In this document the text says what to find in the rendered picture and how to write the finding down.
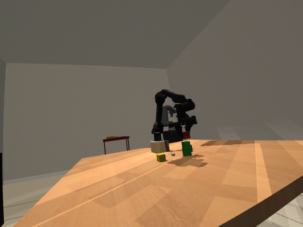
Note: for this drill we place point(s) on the red block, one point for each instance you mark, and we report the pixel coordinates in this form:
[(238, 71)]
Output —
[(186, 135)]

